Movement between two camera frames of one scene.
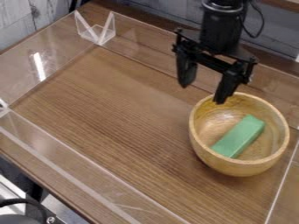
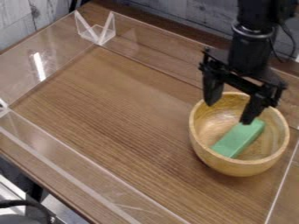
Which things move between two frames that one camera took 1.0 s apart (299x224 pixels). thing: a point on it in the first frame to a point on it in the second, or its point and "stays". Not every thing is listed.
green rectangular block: [239, 136] stays
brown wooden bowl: [211, 122] stays
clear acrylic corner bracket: [97, 34] stays
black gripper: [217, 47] to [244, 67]
